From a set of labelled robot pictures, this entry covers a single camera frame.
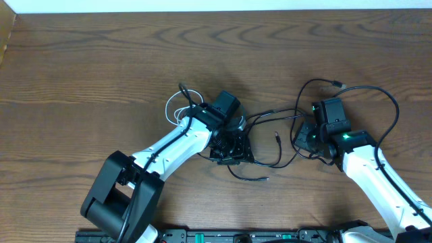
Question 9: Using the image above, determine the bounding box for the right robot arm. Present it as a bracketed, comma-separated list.
[294, 98, 431, 242]

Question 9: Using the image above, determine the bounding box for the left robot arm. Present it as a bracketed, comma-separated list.
[80, 91, 252, 242]

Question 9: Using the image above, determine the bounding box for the white usb cable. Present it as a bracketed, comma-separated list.
[165, 88, 205, 126]

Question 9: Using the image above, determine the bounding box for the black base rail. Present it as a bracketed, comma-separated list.
[74, 226, 396, 243]

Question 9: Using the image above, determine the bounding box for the short black usb cable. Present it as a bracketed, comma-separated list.
[198, 108, 306, 182]

